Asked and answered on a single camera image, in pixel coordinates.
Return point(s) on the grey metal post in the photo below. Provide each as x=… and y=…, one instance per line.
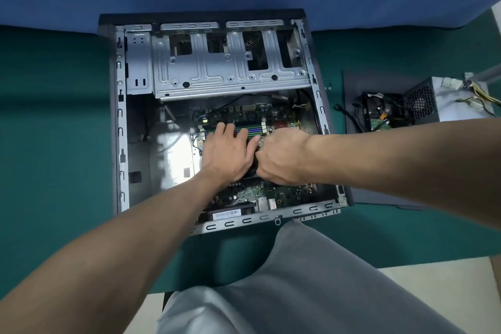
x=485, y=73

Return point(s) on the green floor mat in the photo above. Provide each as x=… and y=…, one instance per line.
x=51, y=130

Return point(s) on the hard drive with cables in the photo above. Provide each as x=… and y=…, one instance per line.
x=375, y=114

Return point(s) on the silver metal drive cage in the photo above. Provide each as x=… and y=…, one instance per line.
x=219, y=75

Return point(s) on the person's left forearm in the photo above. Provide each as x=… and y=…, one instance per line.
x=109, y=251

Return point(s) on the black side panel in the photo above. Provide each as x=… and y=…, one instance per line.
x=368, y=196

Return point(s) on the desktop computer case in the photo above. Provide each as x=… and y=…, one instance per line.
x=172, y=165

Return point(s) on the person's right forearm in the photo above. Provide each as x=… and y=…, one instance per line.
x=411, y=165

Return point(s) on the person's left hand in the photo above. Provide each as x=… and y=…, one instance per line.
x=227, y=153

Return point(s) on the green motherboard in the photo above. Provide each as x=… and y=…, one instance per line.
x=282, y=193

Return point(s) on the person's right hand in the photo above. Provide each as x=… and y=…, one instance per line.
x=285, y=157

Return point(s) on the silver power supply unit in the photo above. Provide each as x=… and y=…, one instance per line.
x=450, y=106

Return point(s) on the cluster of silver screws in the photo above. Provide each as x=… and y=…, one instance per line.
x=328, y=87

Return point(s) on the person's white shirt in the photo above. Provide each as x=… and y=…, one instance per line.
x=313, y=286

